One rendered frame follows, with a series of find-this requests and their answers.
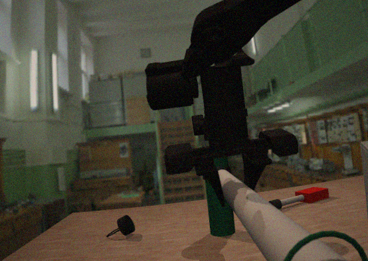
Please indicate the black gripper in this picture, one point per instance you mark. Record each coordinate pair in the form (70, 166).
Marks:
(227, 132)

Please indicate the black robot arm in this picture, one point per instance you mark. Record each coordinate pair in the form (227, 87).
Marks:
(219, 32)

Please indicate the beige cylindrical rod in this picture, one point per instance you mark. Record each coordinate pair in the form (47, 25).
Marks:
(273, 232)

